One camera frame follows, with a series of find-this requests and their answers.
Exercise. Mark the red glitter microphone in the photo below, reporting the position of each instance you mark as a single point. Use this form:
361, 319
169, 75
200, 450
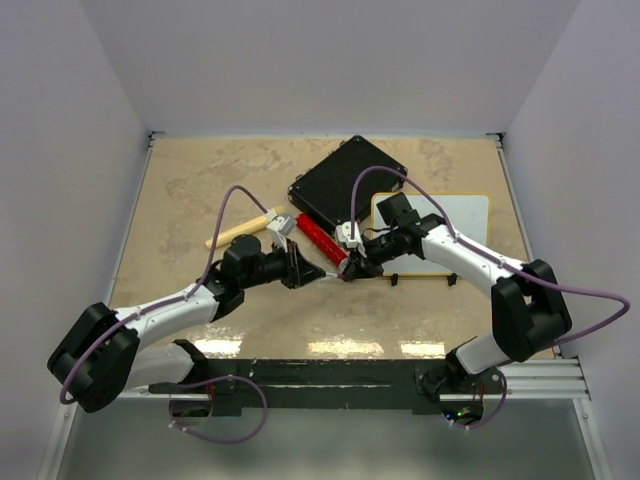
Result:
325, 244

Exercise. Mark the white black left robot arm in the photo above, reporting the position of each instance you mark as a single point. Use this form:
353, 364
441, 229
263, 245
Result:
95, 361

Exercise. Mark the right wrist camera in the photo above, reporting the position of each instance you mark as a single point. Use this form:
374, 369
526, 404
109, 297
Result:
348, 236

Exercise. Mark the black ribbed carrying case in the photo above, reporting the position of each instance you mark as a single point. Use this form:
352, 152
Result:
324, 191

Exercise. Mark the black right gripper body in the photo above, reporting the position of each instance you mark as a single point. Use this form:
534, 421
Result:
377, 253

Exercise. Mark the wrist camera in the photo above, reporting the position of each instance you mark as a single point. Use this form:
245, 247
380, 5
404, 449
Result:
279, 229
348, 236

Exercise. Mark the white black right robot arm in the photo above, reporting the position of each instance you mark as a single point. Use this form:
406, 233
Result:
527, 313

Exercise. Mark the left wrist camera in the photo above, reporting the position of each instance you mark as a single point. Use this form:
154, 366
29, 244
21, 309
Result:
279, 229

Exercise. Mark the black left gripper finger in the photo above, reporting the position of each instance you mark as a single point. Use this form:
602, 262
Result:
306, 276
297, 260

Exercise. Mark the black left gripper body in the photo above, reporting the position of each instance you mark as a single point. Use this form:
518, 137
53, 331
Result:
289, 276

